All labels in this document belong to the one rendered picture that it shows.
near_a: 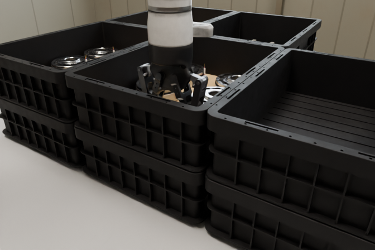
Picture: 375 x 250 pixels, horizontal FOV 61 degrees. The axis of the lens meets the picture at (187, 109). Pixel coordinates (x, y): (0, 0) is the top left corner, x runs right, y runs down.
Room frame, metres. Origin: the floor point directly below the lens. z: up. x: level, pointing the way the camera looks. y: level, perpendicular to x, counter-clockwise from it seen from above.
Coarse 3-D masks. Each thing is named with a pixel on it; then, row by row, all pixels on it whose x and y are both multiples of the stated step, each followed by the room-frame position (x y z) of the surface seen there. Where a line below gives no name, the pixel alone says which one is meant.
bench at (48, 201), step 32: (0, 128) 0.75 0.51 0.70; (0, 160) 0.60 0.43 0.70; (32, 160) 0.60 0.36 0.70; (0, 192) 0.50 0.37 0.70; (32, 192) 0.50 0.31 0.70; (64, 192) 0.50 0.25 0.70; (96, 192) 0.50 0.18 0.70; (0, 224) 0.41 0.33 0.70; (32, 224) 0.41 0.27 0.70; (64, 224) 0.41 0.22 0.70; (96, 224) 0.41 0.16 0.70; (128, 224) 0.41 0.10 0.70; (160, 224) 0.41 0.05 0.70; (192, 224) 0.41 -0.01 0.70
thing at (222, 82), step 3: (219, 75) 0.73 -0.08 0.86; (222, 75) 0.73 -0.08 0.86; (225, 75) 0.73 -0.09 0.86; (228, 75) 0.73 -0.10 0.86; (216, 78) 0.71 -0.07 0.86; (219, 78) 0.71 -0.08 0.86; (222, 78) 0.71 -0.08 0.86; (225, 78) 0.71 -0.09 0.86; (216, 81) 0.69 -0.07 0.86; (219, 81) 0.68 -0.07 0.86; (222, 81) 0.69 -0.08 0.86; (225, 81) 0.68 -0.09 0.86; (228, 81) 0.68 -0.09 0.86; (219, 84) 0.67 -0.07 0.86; (222, 84) 0.67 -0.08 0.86; (225, 84) 0.67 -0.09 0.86; (228, 84) 0.67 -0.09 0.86
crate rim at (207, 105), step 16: (144, 48) 0.74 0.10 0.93; (272, 48) 0.73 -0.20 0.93; (96, 64) 0.61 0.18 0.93; (80, 80) 0.52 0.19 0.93; (96, 80) 0.52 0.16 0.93; (240, 80) 0.52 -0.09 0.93; (112, 96) 0.48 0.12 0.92; (128, 96) 0.46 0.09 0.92; (144, 96) 0.45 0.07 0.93; (224, 96) 0.45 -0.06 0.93; (160, 112) 0.43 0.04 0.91; (176, 112) 0.42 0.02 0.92; (192, 112) 0.40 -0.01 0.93
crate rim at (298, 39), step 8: (224, 16) 1.12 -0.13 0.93; (232, 16) 1.15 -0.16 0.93; (272, 16) 1.15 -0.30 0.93; (280, 16) 1.13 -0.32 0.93; (288, 16) 1.12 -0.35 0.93; (312, 24) 0.99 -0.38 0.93; (320, 24) 1.05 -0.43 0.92; (304, 32) 0.88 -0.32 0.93; (312, 32) 0.96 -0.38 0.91; (240, 40) 0.80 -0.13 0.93; (248, 40) 0.79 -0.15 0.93; (296, 40) 0.80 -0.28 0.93; (304, 40) 0.88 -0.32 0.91; (288, 48) 0.74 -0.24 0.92
